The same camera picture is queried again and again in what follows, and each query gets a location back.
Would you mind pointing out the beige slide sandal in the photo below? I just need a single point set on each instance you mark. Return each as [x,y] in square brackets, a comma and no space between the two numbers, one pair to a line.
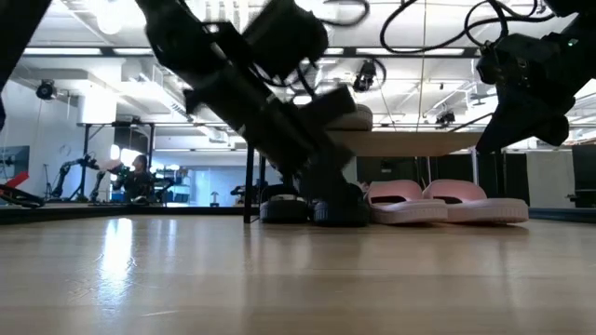
[356,118]

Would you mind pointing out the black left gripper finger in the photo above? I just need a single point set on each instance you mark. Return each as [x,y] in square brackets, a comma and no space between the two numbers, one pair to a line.
[333,181]

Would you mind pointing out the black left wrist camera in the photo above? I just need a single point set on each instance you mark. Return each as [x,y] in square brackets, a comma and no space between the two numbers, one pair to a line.
[326,104]

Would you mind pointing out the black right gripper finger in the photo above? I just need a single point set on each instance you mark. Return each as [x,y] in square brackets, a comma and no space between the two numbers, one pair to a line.
[554,132]
[507,125]

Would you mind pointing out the black ceiling device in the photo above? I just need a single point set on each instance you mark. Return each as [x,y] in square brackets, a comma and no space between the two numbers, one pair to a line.
[444,118]

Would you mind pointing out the black overhead camera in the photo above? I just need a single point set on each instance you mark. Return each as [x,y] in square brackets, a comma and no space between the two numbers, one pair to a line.
[364,76]

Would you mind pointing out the black ceiling spotlight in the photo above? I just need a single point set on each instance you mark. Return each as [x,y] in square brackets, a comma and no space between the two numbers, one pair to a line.
[45,89]

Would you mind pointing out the black slide sandal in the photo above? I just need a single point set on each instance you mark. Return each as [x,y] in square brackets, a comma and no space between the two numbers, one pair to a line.
[342,214]
[284,209]

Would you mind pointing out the person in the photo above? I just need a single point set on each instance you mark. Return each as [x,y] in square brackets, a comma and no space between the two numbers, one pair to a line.
[137,179]

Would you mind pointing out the pink slide sandal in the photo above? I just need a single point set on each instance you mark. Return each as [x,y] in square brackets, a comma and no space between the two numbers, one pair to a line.
[400,195]
[470,197]

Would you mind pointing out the black background robot arm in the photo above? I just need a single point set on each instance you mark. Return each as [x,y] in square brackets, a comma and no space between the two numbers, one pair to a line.
[70,167]

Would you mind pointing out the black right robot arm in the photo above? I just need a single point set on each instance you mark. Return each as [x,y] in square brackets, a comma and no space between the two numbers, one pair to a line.
[577,28]

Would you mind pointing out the black background rig frame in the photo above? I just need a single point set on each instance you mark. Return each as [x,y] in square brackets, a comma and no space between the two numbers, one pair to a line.
[85,158]

